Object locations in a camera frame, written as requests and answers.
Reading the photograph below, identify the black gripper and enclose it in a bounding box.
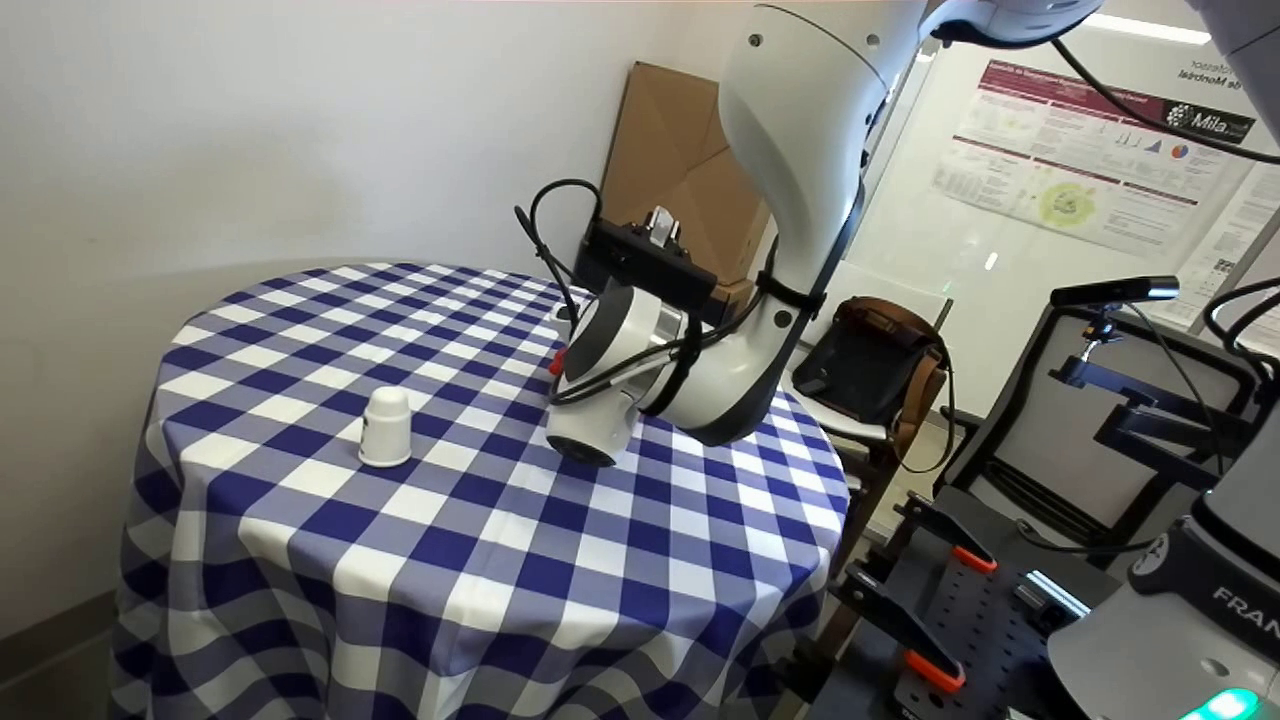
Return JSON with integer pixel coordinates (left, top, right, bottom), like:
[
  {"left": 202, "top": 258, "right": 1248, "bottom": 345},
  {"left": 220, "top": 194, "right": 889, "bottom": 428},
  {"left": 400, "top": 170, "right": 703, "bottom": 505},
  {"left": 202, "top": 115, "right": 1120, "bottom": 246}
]
[{"left": 579, "top": 215, "right": 729, "bottom": 318}]

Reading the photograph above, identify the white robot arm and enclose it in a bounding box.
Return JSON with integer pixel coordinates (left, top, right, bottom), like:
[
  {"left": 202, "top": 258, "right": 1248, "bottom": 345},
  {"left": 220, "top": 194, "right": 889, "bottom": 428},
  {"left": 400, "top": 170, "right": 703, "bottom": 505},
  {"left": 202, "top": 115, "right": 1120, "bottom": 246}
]
[{"left": 549, "top": 0, "right": 1104, "bottom": 464}]

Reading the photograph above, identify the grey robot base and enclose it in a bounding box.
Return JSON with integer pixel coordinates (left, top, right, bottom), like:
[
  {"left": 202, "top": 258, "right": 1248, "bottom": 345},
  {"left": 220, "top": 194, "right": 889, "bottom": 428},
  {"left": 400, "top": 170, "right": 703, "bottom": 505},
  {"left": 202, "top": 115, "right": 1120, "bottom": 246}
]
[{"left": 1046, "top": 421, "right": 1280, "bottom": 720}]

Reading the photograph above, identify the red plastic bowl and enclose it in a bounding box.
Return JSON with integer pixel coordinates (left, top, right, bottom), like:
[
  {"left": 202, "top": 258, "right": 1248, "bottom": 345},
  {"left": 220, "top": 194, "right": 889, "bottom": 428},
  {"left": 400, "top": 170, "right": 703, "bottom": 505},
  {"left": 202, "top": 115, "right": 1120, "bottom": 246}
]
[{"left": 549, "top": 348, "right": 566, "bottom": 381}]

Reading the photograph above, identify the brown cardboard sheet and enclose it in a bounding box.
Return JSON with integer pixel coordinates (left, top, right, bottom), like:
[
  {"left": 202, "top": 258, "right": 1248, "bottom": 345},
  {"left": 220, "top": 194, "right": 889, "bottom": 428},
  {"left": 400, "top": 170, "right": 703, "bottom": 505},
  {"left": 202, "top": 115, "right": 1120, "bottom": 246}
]
[{"left": 601, "top": 58, "right": 767, "bottom": 296}]

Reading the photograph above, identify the white plastic cup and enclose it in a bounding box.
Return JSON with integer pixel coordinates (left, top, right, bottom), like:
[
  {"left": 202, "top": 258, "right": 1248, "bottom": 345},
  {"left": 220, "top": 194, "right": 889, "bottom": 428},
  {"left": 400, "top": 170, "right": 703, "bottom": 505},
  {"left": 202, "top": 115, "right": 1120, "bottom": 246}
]
[{"left": 356, "top": 387, "right": 411, "bottom": 467}]

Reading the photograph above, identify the black brown bag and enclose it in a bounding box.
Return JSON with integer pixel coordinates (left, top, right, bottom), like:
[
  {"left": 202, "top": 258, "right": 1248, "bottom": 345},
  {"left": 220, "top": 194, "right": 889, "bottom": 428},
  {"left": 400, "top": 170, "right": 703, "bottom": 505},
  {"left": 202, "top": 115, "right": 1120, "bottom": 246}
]
[{"left": 791, "top": 296, "right": 948, "bottom": 430}]

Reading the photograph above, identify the wooden chair with cushion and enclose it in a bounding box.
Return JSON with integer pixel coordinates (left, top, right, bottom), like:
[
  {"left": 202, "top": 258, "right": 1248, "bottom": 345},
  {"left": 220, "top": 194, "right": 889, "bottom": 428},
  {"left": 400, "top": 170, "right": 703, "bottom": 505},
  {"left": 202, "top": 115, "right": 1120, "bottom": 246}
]
[{"left": 782, "top": 296, "right": 951, "bottom": 565}]

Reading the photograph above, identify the blue white checkered tablecloth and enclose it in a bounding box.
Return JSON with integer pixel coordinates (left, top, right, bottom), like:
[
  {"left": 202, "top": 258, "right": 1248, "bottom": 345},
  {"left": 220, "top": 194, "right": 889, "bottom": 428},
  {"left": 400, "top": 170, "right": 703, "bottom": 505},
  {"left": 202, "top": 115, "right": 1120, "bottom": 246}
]
[{"left": 109, "top": 263, "right": 849, "bottom": 720}]

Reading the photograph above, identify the orange black clamp right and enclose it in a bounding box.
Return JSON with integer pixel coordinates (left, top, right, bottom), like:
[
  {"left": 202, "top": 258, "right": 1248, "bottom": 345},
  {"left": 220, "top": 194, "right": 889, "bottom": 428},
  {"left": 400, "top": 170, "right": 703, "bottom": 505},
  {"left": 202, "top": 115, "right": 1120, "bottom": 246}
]
[{"left": 903, "top": 495, "right": 1001, "bottom": 575}]

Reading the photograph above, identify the orange black clamp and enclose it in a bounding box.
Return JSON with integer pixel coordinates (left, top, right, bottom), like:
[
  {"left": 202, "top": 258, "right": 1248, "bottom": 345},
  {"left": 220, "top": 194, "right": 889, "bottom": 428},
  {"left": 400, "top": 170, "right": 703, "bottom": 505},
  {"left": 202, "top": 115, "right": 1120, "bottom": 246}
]
[
  {"left": 837, "top": 573, "right": 967, "bottom": 697},
  {"left": 903, "top": 495, "right": 1001, "bottom": 575}
]

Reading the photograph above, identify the orange black clamp left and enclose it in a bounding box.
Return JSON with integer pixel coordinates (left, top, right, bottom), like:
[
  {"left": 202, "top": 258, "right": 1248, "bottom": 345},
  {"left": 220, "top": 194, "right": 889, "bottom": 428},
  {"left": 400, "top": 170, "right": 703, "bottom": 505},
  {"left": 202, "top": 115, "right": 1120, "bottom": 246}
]
[{"left": 837, "top": 573, "right": 967, "bottom": 697}]

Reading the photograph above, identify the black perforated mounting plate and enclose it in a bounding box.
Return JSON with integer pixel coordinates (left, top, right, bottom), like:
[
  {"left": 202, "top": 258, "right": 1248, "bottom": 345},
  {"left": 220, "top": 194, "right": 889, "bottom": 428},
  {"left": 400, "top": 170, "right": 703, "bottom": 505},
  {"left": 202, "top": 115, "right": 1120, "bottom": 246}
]
[{"left": 796, "top": 520, "right": 1116, "bottom": 720}]

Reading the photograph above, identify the black monitor stand frame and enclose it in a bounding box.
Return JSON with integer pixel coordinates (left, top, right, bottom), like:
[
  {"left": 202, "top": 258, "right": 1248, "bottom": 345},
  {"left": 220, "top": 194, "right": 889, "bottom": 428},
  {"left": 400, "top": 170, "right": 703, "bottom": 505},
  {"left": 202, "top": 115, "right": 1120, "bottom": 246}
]
[{"left": 941, "top": 277, "right": 1274, "bottom": 567}]

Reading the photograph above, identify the wall poster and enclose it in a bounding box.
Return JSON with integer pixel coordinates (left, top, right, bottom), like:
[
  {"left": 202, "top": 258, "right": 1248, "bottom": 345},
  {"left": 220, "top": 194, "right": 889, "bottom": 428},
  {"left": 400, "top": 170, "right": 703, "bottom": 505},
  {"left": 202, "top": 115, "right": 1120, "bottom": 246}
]
[{"left": 926, "top": 58, "right": 1274, "bottom": 258}]

